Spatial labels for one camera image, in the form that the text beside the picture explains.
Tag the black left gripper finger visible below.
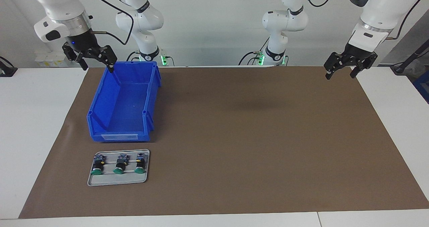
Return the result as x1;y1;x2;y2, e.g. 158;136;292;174
324;52;349;79
351;52;378;78

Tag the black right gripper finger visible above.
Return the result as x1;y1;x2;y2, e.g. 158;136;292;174
62;42;88;71
88;45;118;73

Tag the green push button switch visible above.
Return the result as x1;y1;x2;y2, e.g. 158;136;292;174
134;153;148;174
90;155;106;175
113;154;130;174

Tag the white labelled box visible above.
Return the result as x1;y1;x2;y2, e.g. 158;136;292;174
35;51;81;68

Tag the black tripod pole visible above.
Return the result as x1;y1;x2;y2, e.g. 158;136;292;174
390;39;429;75

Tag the blue plastic storage bin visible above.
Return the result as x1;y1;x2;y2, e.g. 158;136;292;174
87;61;162;143

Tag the white connector with green light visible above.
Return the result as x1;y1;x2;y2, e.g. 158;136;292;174
253;50;266;66
160;48;175;67

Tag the blue crate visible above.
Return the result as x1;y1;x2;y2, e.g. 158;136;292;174
413;70;429;104

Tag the silver metal tray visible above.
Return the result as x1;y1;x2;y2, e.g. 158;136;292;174
87;149;150;187

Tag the brown table mat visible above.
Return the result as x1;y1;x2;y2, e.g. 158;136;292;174
18;66;429;219

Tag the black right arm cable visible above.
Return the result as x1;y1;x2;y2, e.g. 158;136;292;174
85;0;134;46

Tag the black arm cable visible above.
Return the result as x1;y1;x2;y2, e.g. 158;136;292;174
302;0;425;40
85;0;134;46

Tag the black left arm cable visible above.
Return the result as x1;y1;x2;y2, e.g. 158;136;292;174
302;0;425;40

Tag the black clamp mount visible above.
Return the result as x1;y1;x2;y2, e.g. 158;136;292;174
0;56;18;77

